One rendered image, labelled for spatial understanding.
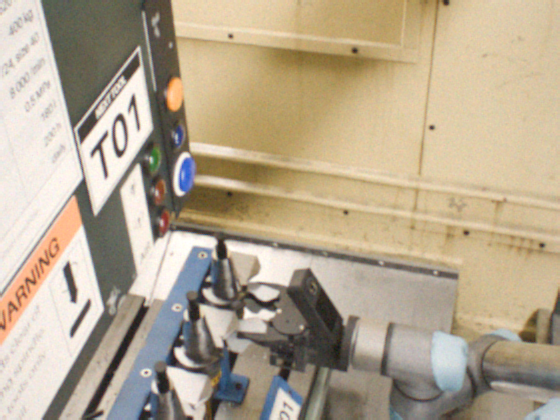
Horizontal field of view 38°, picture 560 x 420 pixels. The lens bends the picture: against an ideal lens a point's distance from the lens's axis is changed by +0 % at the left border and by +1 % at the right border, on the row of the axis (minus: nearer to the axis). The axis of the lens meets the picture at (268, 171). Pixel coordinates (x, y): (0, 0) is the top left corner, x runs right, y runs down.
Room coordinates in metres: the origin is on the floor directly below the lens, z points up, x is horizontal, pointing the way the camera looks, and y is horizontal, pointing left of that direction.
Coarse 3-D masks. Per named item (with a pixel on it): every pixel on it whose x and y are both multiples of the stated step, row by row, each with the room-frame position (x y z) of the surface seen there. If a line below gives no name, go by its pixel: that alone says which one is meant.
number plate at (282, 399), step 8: (280, 392) 0.80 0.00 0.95; (280, 400) 0.79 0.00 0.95; (288, 400) 0.79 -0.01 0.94; (280, 408) 0.77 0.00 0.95; (288, 408) 0.78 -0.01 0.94; (296, 408) 0.79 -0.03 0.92; (272, 416) 0.75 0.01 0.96; (280, 416) 0.76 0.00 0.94; (288, 416) 0.77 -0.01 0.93; (296, 416) 0.78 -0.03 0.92
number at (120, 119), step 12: (132, 84) 0.47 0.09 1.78; (132, 96) 0.47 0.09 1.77; (120, 108) 0.45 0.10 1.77; (132, 108) 0.46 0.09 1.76; (144, 108) 0.48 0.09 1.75; (108, 120) 0.43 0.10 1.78; (120, 120) 0.44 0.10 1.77; (132, 120) 0.46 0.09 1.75; (144, 120) 0.48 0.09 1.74; (120, 132) 0.44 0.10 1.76; (132, 132) 0.46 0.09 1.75; (120, 144) 0.44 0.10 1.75; (132, 144) 0.45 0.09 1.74; (120, 156) 0.44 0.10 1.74
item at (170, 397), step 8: (152, 384) 0.58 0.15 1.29; (152, 392) 0.57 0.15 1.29; (160, 392) 0.57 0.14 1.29; (168, 392) 0.57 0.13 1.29; (176, 392) 0.58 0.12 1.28; (152, 400) 0.57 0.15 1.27; (160, 400) 0.56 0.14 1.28; (168, 400) 0.56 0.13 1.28; (176, 400) 0.57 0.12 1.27; (152, 408) 0.57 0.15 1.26; (160, 408) 0.56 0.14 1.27; (168, 408) 0.56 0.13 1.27; (176, 408) 0.57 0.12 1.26; (152, 416) 0.57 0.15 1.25; (160, 416) 0.56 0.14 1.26; (168, 416) 0.56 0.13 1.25; (176, 416) 0.56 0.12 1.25; (184, 416) 0.58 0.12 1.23
